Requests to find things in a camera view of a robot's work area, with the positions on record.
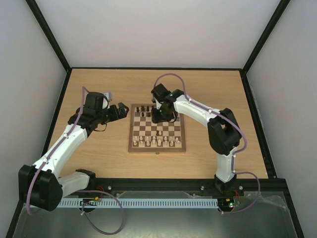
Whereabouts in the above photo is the black frame post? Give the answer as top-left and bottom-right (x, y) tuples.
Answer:
(240, 0), (291, 75)
(26, 0), (71, 72)

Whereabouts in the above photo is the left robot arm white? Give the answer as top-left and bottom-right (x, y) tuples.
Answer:
(18, 92), (129, 214)

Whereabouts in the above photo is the black frame post right rear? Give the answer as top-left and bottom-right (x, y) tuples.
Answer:
(240, 0), (291, 75)

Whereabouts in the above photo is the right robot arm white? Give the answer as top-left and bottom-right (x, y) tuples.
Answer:
(151, 83), (242, 194)

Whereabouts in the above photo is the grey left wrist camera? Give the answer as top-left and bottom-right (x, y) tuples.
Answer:
(104, 92), (112, 101)

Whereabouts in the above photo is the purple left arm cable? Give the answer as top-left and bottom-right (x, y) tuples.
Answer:
(26, 86), (127, 235)

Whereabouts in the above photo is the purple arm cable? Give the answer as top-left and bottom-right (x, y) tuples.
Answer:
(155, 73), (261, 214)
(26, 86), (127, 235)

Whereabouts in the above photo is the wooden chess board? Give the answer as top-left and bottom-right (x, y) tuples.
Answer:
(128, 104), (186, 154)

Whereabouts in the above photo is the light blue cable duct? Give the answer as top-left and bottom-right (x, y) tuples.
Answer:
(58, 197), (218, 209)

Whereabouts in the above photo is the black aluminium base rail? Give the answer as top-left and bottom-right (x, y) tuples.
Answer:
(96, 178), (288, 197)

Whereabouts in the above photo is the black frame post left rear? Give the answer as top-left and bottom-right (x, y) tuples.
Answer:
(26, 0), (71, 72)

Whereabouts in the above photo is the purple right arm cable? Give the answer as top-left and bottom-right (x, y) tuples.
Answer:
(155, 73), (261, 214)

